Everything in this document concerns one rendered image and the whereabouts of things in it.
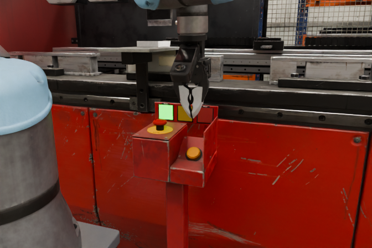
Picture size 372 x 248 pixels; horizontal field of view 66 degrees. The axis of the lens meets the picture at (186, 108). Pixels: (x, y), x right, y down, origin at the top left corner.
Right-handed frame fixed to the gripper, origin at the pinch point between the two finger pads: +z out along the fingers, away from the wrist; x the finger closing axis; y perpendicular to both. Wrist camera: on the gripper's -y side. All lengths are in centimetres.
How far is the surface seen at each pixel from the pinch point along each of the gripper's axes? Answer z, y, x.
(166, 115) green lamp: 4.8, 9.7, 11.1
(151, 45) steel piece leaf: -14.6, 28.7, 23.2
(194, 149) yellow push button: 10.9, 1.4, -0.1
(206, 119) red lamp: 4.9, 9.7, -1.5
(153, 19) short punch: -23, 39, 27
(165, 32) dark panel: -15, 90, 43
